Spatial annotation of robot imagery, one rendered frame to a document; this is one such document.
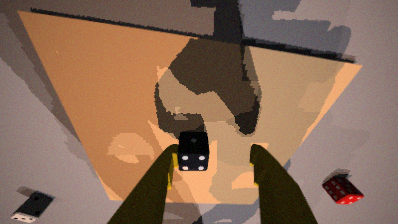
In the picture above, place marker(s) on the orange flat mat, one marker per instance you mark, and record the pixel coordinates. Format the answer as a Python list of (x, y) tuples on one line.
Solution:
[(130, 92)]

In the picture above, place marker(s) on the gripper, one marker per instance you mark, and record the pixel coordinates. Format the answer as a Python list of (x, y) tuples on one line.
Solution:
[(281, 200)]

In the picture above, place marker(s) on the red die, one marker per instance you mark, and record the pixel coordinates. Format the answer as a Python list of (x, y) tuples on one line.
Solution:
[(342, 191)]

